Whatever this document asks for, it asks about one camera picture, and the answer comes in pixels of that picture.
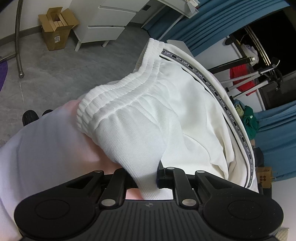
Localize blue curtain left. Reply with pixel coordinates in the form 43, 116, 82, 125
144, 0, 290, 56

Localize purple rug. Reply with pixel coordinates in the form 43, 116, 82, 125
0, 61, 8, 91

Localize red cloth on rack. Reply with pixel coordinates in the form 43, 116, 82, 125
229, 64, 258, 96

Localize white dresser desk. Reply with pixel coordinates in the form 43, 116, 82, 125
70, 0, 200, 52

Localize blue curtain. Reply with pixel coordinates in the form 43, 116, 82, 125
144, 0, 290, 56
254, 101, 296, 181

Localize green garment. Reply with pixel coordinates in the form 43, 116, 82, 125
241, 105, 259, 140

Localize black metal drying rack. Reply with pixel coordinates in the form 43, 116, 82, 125
209, 25, 283, 100

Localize brown paper bag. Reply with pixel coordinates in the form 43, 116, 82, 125
255, 167, 273, 193

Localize cardboard box on floor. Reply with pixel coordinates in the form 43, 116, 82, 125
38, 7, 79, 51

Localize dark window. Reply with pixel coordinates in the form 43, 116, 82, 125
231, 9, 295, 109

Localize white sweatpants with black stripe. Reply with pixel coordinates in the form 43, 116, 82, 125
77, 39, 258, 200

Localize black shoe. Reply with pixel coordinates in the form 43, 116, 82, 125
22, 110, 39, 126

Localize metal floor stand pole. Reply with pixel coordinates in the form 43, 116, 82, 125
15, 0, 24, 78

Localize blue curtain right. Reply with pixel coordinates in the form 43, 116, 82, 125
254, 101, 296, 181

